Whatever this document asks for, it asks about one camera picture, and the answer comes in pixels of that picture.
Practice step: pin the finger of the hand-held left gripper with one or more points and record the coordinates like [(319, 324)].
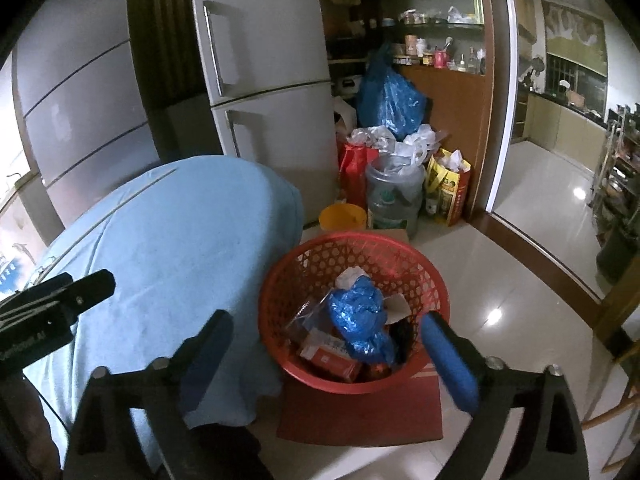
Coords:
[(45, 290), (92, 287)]

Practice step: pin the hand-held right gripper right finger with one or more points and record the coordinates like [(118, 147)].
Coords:
[(450, 365)]

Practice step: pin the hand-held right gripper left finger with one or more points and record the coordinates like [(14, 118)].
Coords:
[(205, 370)]

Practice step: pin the white small box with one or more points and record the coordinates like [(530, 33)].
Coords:
[(397, 307)]

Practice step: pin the red printed packet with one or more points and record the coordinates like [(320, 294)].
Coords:
[(330, 357)]

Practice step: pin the silver foil wrapper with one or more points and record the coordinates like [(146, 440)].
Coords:
[(310, 310)]

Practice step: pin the white paper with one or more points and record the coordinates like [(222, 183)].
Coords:
[(350, 276)]

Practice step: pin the red plastic basket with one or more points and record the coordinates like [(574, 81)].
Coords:
[(360, 250)]

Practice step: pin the person's left hand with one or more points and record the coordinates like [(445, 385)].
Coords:
[(22, 425)]

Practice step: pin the blue tablecloth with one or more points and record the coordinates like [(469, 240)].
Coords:
[(175, 240)]

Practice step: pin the thin wooden stick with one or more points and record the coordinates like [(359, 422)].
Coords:
[(145, 191)]

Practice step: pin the dark red stool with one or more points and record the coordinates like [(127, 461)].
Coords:
[(350, 420)]

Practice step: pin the yellow paper bag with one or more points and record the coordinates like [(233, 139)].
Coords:
[(452, 195)]

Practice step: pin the clear water jug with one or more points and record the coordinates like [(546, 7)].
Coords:
[(392, 200)]

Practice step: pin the grey cabinet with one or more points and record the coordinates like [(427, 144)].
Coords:
[(85, 110)]

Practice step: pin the yellow bucket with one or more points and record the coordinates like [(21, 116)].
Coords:
[(340, 217)]

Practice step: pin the dark green bin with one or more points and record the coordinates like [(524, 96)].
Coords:
[(617, 255)]

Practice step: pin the red gift bag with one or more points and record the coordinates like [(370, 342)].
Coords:
[(355, 175)]

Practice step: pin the white plastic bag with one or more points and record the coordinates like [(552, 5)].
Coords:
[(420, 142), (370, 137)]

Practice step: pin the wooden shelf cabinet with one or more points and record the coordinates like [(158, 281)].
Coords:
[(465, 110)]

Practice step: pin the metal storage rack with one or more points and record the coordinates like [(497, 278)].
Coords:
[(620, 170)]

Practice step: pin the large blue plastic bag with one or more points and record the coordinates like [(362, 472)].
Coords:
[(390, 100)]

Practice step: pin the red cup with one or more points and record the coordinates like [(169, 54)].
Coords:
[(440, 59)]

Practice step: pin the grey refrigerator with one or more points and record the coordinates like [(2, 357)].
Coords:
[(270, 35)]

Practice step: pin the row of jars and bottles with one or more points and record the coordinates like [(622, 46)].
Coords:
[(415, 50)]

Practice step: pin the green patterned wall picture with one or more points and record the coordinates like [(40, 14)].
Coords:
[(575, 30)]

